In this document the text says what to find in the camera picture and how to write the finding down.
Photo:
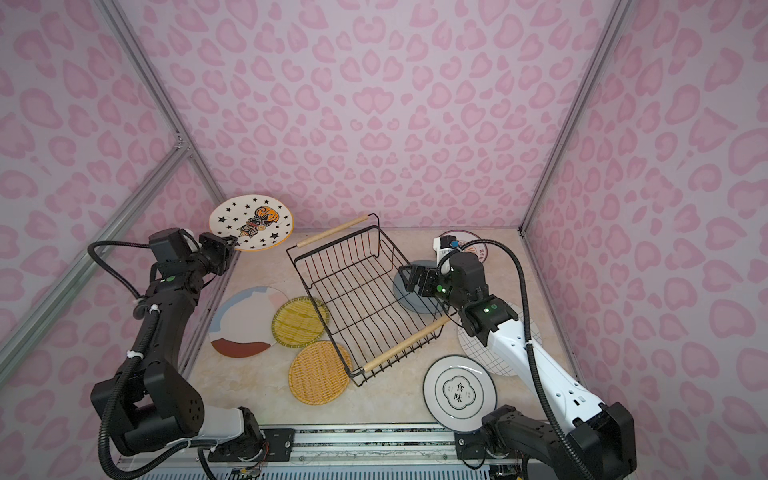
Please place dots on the yellow-green woven plate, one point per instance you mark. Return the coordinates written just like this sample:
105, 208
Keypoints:
300, 322

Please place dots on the black wire dish rack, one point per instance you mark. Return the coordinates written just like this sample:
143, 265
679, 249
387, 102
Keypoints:
351, 268

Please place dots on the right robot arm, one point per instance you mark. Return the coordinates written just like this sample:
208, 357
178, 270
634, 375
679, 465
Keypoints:
581, 436

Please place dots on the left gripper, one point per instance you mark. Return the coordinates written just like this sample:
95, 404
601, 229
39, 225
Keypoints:
221, 248

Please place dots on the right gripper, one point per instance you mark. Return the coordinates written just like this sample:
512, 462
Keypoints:
429, 274

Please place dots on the aluminium frame strut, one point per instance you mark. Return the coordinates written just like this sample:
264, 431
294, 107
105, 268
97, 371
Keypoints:
39, 319

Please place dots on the pastel abstract pattern plate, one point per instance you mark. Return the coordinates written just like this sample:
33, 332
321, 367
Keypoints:
241, 326

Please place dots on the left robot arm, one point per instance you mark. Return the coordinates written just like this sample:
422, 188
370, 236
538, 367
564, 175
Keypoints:
148, 405

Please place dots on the grey-blue plate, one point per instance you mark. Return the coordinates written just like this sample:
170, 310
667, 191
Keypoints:
412, 301

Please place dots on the orange woven plate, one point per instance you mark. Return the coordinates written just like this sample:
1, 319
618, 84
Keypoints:
317, 375

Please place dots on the white plate orange sunburst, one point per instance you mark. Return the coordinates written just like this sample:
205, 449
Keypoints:
464, 236

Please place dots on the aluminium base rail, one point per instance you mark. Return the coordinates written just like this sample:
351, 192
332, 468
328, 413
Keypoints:
361, 451

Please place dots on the white plate black rim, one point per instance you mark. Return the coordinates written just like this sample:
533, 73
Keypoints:
458, 393

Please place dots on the white grid pattern plate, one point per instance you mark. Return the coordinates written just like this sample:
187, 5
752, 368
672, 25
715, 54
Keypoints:
489, 360

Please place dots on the white star cartoon plate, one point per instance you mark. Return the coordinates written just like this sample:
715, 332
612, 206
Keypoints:
257, 222

